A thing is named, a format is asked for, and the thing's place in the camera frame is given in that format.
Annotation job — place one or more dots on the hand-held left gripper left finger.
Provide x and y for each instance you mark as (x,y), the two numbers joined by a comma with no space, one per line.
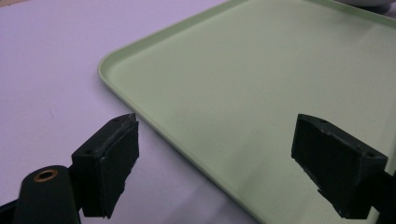
(102,168)

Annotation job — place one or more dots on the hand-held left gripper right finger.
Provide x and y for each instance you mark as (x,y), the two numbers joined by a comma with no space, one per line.
(336,168)

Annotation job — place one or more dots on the light green plastic tray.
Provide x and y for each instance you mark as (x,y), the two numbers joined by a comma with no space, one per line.
(249,93)

